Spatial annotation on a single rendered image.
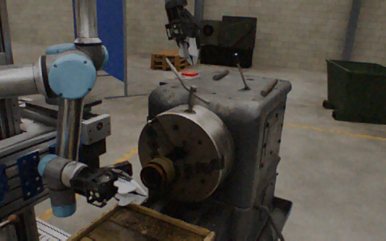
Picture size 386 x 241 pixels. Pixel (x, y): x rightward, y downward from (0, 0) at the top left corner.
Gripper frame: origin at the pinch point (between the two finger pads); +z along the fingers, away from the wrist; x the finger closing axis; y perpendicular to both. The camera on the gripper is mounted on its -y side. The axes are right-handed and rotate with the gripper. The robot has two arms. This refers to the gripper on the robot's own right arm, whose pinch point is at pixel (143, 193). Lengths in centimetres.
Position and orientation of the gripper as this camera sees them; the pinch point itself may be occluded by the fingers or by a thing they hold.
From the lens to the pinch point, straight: 87.1
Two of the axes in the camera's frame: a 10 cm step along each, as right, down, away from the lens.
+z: 8.9, 1.8, -4.2
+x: 0.3, -9.4, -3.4
